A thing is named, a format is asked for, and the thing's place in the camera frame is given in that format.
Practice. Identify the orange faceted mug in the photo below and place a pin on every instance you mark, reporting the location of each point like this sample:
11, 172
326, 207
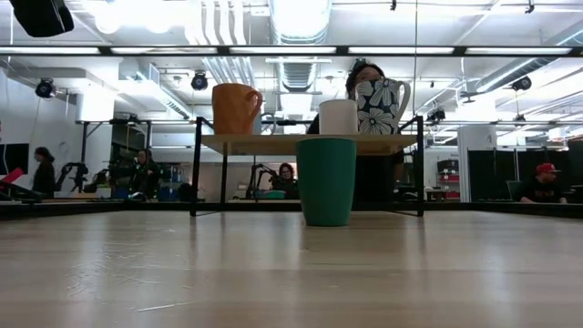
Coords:
232, 109

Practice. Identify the plain white mug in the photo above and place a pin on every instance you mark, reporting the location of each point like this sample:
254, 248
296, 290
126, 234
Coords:
338, 117

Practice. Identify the green cup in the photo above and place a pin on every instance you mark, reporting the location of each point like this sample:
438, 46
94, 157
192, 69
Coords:
325, 182

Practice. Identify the blue white floral mug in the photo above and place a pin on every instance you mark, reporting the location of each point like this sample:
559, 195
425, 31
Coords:
380, 107

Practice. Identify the black background robot arm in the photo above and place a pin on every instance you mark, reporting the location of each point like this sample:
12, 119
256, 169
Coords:
257, 175
75, 173

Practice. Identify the person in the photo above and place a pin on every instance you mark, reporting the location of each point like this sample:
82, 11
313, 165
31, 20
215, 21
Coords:
286, 175
364, 73
145, 175
544, 189
44, 177

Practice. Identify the red object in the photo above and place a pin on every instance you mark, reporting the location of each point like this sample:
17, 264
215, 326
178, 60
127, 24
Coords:
11, 177

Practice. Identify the black overhead light beam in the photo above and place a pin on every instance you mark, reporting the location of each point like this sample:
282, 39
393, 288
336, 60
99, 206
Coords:
223, 50

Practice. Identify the blue storage bin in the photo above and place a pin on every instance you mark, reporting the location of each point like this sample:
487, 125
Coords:
169, 189

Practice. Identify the rack with red bins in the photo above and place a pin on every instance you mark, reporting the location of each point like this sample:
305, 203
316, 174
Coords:
448, 177

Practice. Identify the black room divider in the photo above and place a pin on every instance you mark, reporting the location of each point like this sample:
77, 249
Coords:
487, 173

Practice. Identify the black ceiling camera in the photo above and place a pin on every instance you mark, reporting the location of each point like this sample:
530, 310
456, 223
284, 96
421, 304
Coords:
45, 89
436, 115
522, 83
199, 82

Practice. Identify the black background rig frame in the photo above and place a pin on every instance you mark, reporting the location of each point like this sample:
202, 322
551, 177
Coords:
83, 150

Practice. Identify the black wall monitor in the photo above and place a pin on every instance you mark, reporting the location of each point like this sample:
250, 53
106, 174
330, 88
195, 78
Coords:
13, 159

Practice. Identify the black aluminium table frame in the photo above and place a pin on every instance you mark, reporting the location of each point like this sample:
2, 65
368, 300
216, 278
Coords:
91, 210

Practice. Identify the wooden shelf black metal frame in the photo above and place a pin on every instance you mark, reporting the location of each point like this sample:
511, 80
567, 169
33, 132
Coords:
255, 145

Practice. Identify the silver ceiling duct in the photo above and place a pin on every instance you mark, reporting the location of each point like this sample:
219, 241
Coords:
300, 23

